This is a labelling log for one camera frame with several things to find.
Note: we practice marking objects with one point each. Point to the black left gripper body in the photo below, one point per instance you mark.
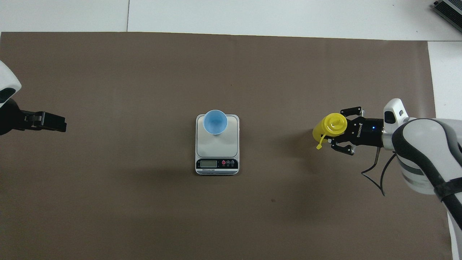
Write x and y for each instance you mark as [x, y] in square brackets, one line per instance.
[11, 119]

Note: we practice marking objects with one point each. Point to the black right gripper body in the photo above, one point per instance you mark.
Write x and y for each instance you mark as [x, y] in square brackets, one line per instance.
[366, 131]

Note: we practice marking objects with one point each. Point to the yellow squeeze bottle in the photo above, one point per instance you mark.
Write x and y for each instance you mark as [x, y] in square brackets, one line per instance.
[334, 126]

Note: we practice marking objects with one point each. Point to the light blue plastic cup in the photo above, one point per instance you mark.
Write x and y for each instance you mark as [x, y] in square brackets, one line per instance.
[215, 122]

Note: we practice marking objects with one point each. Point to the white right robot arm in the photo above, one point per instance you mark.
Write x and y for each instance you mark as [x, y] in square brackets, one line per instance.
[426, 151]

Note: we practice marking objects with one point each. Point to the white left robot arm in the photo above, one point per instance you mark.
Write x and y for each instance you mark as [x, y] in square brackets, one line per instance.
[7, 81]

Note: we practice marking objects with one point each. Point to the silver digital kitchen scale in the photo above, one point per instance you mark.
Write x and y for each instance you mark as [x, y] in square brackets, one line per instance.
[216, 151]

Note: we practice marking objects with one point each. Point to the brown table mat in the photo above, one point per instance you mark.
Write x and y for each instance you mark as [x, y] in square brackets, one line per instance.
[288, 72]

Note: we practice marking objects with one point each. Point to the silver ribbed metal device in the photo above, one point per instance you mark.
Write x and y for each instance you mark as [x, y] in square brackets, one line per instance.
[449, 11]

